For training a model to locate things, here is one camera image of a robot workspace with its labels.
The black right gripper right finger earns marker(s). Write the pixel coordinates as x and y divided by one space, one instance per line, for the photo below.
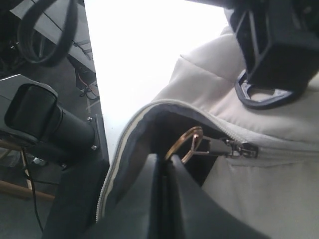
192 214

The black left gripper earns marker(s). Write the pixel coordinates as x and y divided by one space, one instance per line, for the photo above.
279 40

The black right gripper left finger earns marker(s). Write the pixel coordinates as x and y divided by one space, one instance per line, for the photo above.
136 214

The white fabric duffel bag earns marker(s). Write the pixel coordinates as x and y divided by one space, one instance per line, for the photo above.
276 193

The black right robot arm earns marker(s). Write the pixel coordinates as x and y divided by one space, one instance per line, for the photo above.
91 185

